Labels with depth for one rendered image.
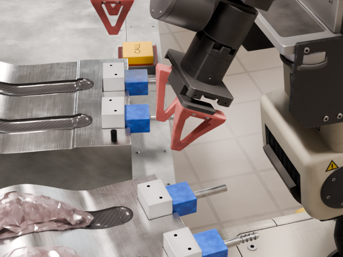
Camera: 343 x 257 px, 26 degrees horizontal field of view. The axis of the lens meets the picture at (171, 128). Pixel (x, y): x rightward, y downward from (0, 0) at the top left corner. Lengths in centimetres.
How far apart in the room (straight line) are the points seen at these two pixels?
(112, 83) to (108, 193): 23
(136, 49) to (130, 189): 45
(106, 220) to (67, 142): 16
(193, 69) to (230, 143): 170
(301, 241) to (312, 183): 57
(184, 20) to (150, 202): 29
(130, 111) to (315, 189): 36
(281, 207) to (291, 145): 106
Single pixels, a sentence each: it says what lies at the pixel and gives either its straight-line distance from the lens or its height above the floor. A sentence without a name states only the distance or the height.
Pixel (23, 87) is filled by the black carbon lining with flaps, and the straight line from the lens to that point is 132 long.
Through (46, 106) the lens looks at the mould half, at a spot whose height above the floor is 89.
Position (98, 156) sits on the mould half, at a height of 87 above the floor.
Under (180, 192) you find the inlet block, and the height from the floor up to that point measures 87.
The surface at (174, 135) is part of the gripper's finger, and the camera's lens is 95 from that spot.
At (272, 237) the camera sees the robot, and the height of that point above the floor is 28.
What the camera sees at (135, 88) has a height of 89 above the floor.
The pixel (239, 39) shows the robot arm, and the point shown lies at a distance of 92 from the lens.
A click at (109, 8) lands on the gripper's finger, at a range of 125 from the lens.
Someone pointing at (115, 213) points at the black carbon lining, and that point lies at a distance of 108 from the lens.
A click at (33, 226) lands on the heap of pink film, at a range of 101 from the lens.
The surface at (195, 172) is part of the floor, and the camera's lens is 249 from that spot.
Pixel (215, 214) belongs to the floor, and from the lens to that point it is 234.
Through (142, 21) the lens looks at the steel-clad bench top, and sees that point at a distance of 167.
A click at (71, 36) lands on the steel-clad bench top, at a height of 80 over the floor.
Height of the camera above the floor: 158
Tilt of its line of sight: 36 degrees down
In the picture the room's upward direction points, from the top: straight up
